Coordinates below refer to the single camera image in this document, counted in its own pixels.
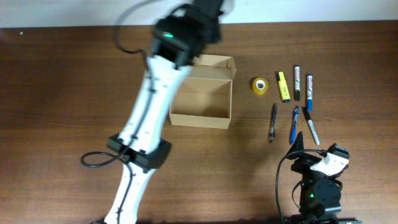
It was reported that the black whiteboard marker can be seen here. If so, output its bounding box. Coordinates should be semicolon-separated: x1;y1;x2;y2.
294;65;300;101

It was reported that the blue whiteboard marker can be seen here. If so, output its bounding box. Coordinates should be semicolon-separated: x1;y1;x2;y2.
307;75;313;111

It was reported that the yellow highlighter marker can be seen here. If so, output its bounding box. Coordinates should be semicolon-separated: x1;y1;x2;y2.
277;72;290;103

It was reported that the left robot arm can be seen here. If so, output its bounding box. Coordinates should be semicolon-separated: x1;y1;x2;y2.
80;0;224;224

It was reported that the yellow tape roll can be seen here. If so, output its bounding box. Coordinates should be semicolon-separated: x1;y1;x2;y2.
252;77;269;95

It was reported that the cardboard box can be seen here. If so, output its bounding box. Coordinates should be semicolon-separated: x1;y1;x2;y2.
169;54;236;129

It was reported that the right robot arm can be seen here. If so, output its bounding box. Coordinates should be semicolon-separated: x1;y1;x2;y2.
287;133;361;224

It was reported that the black white permanent marker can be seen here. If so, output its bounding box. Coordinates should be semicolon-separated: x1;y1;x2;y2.
303;107;320;146

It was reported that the black ballpoint pen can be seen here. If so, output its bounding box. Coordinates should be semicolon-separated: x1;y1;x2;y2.
269;103;277;142

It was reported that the blue ballpoint pen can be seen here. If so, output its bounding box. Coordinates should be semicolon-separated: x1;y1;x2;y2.
290;106;300;145

